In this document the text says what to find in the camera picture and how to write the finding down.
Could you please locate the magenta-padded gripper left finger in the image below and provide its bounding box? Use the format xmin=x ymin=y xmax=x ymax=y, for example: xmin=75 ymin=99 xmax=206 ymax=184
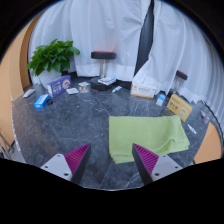
xmin=40 ymin=143 xmax=92 ymax=186

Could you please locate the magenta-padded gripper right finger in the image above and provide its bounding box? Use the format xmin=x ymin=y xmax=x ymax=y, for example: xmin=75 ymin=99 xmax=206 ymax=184
xmin=131 ymin=143 xmax=184 ymax=186

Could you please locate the light green towel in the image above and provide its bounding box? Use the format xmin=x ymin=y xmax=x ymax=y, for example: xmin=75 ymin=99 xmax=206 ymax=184
xmin=108 ymin=114 xmax=191 ymax=165

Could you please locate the small white tube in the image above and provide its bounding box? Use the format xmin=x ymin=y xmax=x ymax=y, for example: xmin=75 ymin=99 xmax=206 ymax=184
xmin=186 ymin=123 xmax=198 ymax=135

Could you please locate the yellow cardboard box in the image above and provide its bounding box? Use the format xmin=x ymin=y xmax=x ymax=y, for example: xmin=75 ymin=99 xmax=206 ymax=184
xmin=166 ymin=93 xmax=193 ymax=123

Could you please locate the small purple packet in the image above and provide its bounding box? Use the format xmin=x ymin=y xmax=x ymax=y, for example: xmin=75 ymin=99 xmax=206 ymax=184
xmin=199 ymin=110 xmax=211 ymax=125

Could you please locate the small blue and white box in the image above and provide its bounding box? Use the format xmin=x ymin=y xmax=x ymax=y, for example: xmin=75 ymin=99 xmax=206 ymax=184
xmin=155 ymin=93 xmax=167 ymax=107

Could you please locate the small white card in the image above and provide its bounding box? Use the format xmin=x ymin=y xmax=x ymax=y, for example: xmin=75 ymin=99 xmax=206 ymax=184
xmin=65 ymin=87 xmax=80 ymax=95

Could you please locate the white box with orange print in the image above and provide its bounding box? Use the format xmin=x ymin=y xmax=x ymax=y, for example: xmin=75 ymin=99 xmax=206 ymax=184
xmin=130 ymin=81 xmax=158 ymax=100

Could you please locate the purple cardboard box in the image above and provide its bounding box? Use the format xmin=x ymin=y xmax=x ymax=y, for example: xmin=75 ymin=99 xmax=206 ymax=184
xmin=46 ymin=74 xmax=73 ymax=99

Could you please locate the flat white remote-like bar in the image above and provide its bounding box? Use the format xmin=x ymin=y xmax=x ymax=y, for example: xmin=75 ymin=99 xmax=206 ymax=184
xmin=22 ymin=88 xmax=37 ymax=99

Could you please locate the small clear plastic container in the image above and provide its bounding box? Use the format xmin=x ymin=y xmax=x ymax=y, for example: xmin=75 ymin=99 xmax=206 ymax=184
xmin=77 ymin=81 xmax=91 ymax=94

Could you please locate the white tube with teal cap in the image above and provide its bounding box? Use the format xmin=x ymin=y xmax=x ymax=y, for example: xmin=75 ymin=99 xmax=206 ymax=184
xmin=111 ymin=85 xmax=124 ymax=94

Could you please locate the red-topped black stool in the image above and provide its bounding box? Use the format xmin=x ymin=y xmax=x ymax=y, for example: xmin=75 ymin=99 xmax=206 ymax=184
xmin=89 ymin=50 xmax=117 ymax=92
xmin=170 ymin=69 xmax=189 ymax=96

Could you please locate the white and blue flat box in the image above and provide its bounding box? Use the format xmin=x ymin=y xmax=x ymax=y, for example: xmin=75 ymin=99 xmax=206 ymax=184
xmin=97 ymin=76 xmax=117 ymax=86

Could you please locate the green potted plant white pot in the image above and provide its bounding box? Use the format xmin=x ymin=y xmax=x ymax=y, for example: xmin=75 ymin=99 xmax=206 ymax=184
xmin=26 ymin=38 xmax=81 ymax=90

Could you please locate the white curtain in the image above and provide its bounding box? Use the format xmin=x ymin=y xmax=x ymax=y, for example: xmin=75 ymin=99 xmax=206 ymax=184
xmin=131 ymin=0 xmax=224 ymax=126
xmin=27 ymin=0 xmax=152 ymax=85

